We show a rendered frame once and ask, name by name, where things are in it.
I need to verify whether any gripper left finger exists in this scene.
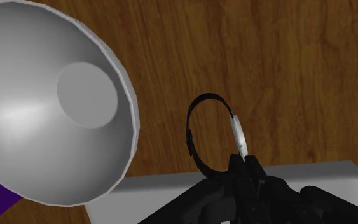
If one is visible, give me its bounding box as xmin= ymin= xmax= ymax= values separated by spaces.
xmin=138 ymin=154 xmax=245 ymax=224

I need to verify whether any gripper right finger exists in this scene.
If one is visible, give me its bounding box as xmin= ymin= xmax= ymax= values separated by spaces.
xmin=244 ymin=154 xmax=358 ymax=224

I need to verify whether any white flat box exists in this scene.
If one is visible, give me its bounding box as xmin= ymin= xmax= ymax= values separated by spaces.
xmin=84 ymin=160 xmax=358 ymax=224

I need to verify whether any large grey bowl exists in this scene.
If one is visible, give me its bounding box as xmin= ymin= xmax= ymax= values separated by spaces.
xmin=0 ymin=0 xmax=141 ymax=208

